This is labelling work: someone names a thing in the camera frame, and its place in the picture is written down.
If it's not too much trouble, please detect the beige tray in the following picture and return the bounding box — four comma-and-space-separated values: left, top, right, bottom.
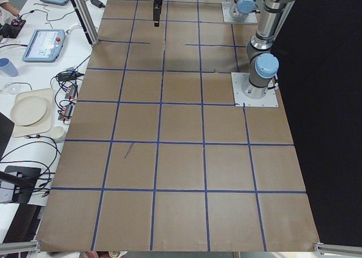
10, 88, 54, 137

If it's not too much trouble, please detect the person's forearm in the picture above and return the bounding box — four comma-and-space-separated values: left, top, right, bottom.
1, 2, 20, 16

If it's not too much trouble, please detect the black power adapter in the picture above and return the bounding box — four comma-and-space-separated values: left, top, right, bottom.
90, 0, 105, 8

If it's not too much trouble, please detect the aluminium frame post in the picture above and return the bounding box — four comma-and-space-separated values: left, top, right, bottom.
70, 0, 99, 45

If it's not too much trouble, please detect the white paper cup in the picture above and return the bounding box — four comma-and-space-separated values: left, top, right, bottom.
50, 126, 67, 143

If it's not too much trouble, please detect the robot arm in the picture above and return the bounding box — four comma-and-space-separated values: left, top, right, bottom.
232, 0, 296, 100
230, 0, 256, 20

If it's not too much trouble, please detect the beige round plate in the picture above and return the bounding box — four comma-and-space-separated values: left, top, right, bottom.
10, 96, 47, 126

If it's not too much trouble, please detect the blue plastic cup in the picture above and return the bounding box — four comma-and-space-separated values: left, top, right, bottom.
0, 58, 19, 77

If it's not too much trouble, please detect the black camera stand base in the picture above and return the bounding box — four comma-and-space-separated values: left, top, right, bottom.
1, 165, 41, 204

